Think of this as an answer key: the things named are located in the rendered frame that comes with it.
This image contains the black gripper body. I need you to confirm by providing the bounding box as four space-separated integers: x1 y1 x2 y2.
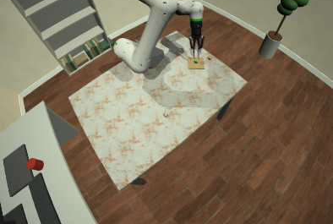
191 28 202 40

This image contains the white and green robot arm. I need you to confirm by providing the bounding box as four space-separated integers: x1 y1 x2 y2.
113 0 204 74

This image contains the tan square mat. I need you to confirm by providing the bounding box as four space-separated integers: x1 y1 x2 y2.
188 57 205 69

